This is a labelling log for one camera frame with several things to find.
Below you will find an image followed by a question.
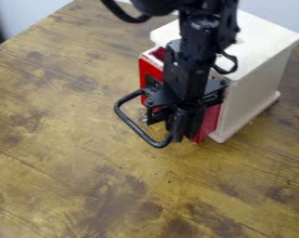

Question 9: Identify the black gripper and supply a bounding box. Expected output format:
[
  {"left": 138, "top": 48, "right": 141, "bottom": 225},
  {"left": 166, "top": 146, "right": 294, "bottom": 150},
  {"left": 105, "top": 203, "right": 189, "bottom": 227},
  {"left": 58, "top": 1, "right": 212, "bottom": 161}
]
[{"left": 142, "top": 18, "right": 229, "bottom": 143}]

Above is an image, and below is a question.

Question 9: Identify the black metal drawer handle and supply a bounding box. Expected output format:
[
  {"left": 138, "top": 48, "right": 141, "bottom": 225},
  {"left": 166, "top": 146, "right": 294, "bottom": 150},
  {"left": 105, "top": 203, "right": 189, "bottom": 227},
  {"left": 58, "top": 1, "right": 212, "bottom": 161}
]
[{"left": 113, "top": 73, "right": 173, "bottom": 149}]

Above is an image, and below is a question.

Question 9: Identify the red drawer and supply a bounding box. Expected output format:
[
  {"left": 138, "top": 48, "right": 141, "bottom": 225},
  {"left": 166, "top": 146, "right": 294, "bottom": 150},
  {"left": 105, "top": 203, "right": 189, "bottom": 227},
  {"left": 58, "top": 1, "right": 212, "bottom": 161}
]
[{"left": 138, "top": 46, "right": 220, "bottom": 143}]

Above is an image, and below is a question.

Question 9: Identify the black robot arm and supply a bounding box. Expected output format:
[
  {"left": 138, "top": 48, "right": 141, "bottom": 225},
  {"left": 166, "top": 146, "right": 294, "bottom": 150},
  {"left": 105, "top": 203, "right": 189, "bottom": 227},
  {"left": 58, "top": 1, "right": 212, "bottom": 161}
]
[{"left": 100, "top": 0, "right": 240, "bottom": 149}]

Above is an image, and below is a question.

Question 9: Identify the white wooden drawer cabinet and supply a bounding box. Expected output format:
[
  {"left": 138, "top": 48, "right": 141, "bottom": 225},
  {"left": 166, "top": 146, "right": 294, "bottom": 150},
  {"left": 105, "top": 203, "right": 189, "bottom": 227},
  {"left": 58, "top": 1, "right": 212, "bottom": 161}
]
[{"left": 149, "top": 8, "right": 299, "bottom": 144}]

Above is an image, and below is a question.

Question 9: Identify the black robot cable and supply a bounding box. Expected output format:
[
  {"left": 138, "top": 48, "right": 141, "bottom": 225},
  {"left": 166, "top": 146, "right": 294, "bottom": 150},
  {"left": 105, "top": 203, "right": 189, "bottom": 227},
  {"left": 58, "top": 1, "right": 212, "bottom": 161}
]
[{"left": 212, "top": 50, "right": 238, "bottom": 75}]

